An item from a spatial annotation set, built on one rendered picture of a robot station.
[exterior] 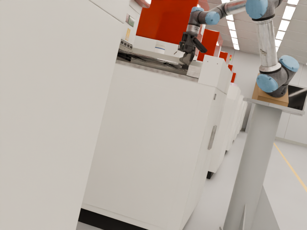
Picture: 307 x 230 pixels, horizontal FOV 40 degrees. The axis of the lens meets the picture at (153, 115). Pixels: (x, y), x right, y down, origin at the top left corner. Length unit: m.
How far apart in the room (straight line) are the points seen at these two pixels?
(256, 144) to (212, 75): 0.65
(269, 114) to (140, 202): 0.94
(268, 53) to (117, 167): 0.97
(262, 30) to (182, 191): 0.90
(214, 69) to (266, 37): 0.36
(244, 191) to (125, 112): 0.91
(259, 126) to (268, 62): 0.42
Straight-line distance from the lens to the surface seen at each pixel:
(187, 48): 2.53
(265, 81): 2.34
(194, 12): 2.57
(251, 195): 2.58
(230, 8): 2.52
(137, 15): 2.69
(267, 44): 2.28
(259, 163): 2.55
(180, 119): 2.00
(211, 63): 2.05
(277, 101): 2.56
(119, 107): 2.07
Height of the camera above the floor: 0.75
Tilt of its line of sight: 4 degrees down
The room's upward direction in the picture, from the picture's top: 14 degrees clockwise
